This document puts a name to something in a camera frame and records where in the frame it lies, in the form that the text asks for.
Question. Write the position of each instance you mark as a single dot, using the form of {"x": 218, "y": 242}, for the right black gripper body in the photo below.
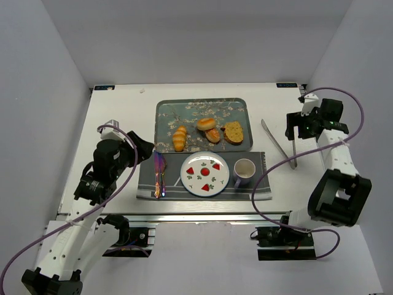
{"x": 295, "y": 123}

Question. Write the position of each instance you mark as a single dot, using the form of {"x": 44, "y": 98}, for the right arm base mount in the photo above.
{"x": 283, "y": 244}

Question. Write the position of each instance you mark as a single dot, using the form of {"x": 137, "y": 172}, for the grey cloth placemat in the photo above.
{"x": 175, "y": 191}

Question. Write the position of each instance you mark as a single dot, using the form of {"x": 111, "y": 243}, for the purple mug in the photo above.
{"x": 243, "y": 172}

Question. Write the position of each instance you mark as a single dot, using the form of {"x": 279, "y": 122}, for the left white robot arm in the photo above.
{"x": 86, "y": 236}

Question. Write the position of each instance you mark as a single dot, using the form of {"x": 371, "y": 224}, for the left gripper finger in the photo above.
{"x": 142, "y": 145}
{"x": 144, "y": 155}

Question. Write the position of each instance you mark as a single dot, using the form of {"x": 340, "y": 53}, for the left blue corner label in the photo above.
{"x": 104, "y": 87}

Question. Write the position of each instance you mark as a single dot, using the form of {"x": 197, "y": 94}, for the aluminium table edge rail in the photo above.
{"x": 195, "y": 217}

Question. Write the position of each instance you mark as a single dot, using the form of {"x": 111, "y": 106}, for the striped orange bread roll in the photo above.
{"x": 179, "y": 138}

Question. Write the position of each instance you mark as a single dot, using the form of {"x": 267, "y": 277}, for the iridescent knife inner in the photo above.
{"x": 161, "y": 175}

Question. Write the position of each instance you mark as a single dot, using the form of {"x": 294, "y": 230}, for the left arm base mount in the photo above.
{"x": 134, "y": 241}

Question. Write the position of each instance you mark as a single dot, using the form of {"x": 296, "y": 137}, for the round sesame bun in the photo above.
{"x": 212, "y": 135}

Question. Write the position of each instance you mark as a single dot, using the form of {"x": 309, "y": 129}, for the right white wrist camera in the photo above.
{"x": 309, "y": 102}

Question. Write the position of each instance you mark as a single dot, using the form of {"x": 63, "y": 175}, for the iridescent knife outer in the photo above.
{"x": 157, "y": 163}

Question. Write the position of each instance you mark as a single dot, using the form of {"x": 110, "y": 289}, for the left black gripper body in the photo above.
{"x": 135, "y": 147}

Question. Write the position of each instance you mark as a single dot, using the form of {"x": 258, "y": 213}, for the iridescent fork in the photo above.
{"x": 164, "y": 169}

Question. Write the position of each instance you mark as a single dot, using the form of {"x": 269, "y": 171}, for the golden ring doughnut bread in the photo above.
{"x": 206, "y": 124}

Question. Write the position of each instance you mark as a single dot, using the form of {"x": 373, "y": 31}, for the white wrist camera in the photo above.
{"x": 309, "y": 102}
{"x": 108, "y": 129}

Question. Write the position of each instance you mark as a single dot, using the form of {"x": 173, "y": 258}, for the brown bread slice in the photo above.
{"x": 233, "y": 132}

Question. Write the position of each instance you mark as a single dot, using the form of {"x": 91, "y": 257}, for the white watermelon pattern plate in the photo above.
{"x": 204, "y": 174}

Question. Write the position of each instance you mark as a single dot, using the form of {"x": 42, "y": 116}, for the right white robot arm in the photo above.
{"x": 340, "y": 195}

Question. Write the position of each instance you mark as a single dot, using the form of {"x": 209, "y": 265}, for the right blue corner label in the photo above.
{"x": 286, "y": 85}

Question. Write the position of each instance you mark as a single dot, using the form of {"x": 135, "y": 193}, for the blue floral serving tray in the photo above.
{"x": 170, "y": 114}

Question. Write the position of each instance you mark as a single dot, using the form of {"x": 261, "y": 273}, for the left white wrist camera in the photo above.
{"x": 108, "y": 129}

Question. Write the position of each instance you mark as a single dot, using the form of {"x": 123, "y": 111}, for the iridescent knife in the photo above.
{"x": 161, "y": 175}
{"x": 157, "y": 163}

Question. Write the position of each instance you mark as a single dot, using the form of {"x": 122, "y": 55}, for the blue corner label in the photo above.
{"x": 286, "y": 85}
{"x": 104, "y": 87}

